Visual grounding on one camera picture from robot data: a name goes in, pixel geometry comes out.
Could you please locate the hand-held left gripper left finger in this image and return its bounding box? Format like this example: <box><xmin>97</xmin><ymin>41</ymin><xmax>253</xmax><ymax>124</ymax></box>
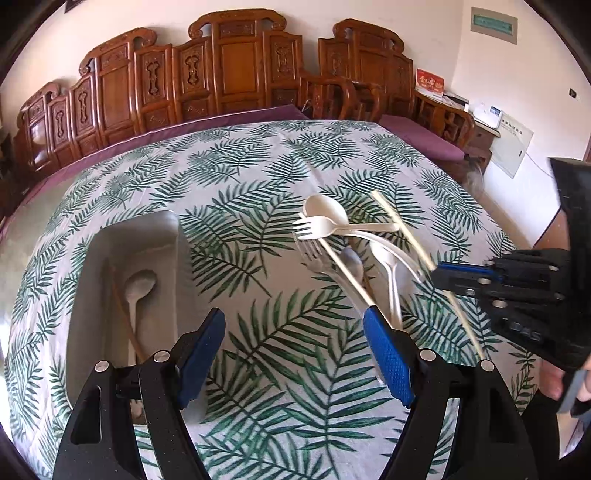
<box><xmin>52</xmin><ymin>307</ymin><xmax>227</xmax><ymax>480</ymax></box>

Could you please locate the dark wooden cabinet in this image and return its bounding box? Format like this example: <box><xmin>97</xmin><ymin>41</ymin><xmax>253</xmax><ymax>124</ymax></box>
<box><xmin>0</xmin><ymin>131</ymin><xmax>21</xmax><ymax>217</ymax></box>

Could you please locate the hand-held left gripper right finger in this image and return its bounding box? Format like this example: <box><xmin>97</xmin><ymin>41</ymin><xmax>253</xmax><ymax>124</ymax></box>
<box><xmin>362</xmin><ymin>305</ymin><xmax>541</xmax><ymax>480</ymax></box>

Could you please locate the round-back wooden chair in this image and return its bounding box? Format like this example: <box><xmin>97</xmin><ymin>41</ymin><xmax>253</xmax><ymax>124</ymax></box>
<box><xmin>300</xmin><ymin>74</ymin><xmax>384</xmax><ymax>123</ymax></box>

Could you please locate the grey electrical panel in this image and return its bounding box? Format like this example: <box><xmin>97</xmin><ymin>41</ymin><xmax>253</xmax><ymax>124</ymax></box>
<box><xmin>488</xmin><ymin>113</ymin><xmax>534</xmax><ymax>180</ymax></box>

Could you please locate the red desk calendar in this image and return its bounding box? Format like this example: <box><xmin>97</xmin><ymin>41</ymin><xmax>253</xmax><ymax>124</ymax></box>
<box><xmin>416</xmin><ymin>68</ymin><xmax>445</xmax><ymax>97</ymax></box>

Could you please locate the short purple cushion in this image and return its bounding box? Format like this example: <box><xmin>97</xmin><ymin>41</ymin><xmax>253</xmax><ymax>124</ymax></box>
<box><xmin>379</xmin><ymin>113</ymin><xmax>465</xmax><ymax>162</ymax></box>

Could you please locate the carved wooden armchair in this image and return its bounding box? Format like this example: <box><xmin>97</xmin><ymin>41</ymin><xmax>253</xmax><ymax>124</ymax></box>
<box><xmin>318</xmin><ymin>18</ymin><xmax>416</xmax><ymax>121</ymax></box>

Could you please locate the large cream spoon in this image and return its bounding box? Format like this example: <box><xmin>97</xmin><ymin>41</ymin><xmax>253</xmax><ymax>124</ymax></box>
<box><xmin>302</xmin><ymin>194</ymin><xmax>426</xmax><ymax>283</ymax></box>

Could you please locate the leaf print tablecloth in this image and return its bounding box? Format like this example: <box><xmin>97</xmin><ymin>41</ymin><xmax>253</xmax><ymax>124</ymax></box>
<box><xmin>4</xmin><ymin>119</ymin><xmax>539</xmax><ymax>480</ymax></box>

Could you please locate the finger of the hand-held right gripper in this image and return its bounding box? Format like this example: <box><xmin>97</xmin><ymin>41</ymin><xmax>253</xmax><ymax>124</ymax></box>
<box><xmin>436</xmin><ymin>249</ymin><xmax>571</xmax><ymax>283</ymax></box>
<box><xmin>431</xmin><ymin>271</ymin><xmax>568</xmax><ymax>324</ymax></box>

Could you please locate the long purple cushion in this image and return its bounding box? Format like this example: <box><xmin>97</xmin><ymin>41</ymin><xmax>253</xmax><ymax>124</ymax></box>
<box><xmin>0</xmin><ymin>104</ymin><xmax>310</xmax><ymax>232</ymax></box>

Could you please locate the cream plastic fork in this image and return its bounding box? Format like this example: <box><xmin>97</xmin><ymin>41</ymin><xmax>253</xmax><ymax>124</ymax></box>
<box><xmin>292</xmin><ymin>217</ymin><xmax>402</xmax><ymax>241</ymax></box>

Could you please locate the grey metal tray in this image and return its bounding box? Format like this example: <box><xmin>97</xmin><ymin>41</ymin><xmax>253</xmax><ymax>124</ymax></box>
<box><xmin>65</xmin><ymin>210</ymin><xmax>195</xmax><ymax>423</ymax></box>

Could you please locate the green wall plaque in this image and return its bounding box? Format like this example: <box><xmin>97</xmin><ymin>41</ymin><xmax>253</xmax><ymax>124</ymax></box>
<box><xmin>471</xmin><ymin>7</ymin><xmax>518</xmax><ymax>44</ymax></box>

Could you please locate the person's right hand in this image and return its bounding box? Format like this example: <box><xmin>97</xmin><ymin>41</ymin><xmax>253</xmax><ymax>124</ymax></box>
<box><xmin>540</xmin><ymin>360</ymin><xmax>565</xmax><ymax>400</ymax></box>

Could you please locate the small cream spoon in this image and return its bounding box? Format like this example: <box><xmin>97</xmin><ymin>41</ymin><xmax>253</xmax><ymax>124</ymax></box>
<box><xmin>369</xmin><ymin>242</ymin><xmax>404</xmax><ymax>330</ymax></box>

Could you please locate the metal fork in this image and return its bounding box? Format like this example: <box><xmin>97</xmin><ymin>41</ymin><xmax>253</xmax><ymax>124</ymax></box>
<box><xmin>293</xmin><ymin>232</ymin><xmax>338</xmax><ymax>278</ymax></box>

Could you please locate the white blue box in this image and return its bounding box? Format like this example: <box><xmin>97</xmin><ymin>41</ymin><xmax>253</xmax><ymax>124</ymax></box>
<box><xmin>473</xmin><ymin>104</ymin><xmax>504</xmax><ymax>130</ymax></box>

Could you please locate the carved wooden sofa bench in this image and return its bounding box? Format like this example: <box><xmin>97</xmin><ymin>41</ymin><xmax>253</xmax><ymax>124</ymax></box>
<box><xmin>11</xmin><ymin>9</ymin><xmax>308</xmax><ymax>185</ymax></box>

